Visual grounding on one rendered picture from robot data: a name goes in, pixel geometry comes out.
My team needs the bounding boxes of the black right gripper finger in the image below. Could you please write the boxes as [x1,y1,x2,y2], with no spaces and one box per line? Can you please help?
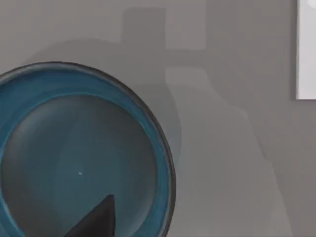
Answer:
[63,194,116,237]

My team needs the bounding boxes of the blue bowl with dark rim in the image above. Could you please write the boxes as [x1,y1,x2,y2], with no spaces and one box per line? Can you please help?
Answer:
[0,61,177,237]

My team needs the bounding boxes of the white sink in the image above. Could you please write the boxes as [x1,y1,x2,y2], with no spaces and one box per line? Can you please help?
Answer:
[295,0,316,101]

